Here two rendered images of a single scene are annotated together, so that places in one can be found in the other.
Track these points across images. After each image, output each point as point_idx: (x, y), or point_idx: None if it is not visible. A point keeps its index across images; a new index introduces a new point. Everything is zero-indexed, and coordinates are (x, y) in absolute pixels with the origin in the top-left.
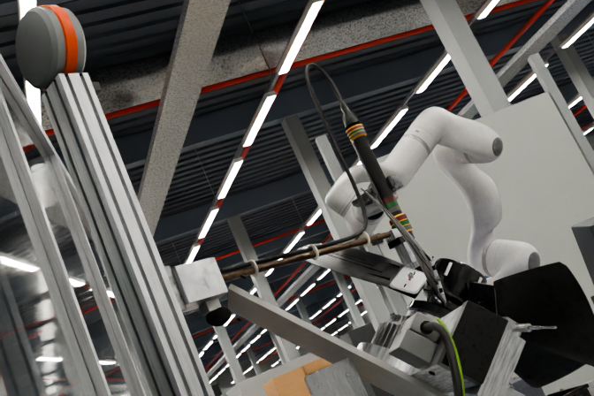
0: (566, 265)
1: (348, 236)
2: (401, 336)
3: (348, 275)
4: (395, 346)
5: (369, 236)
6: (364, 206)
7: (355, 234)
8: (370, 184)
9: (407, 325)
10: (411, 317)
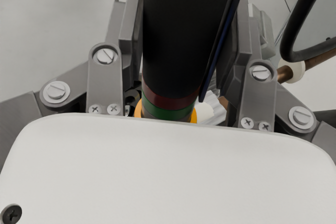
0: None
1: (333, 38)
2: (266, 18)
3: (328, 110)
4: (272, 29)
5: (277, 71)
6: (287, 22)
7: (315, 45)
8: None
9: (260, 15)
10: (255, 10)
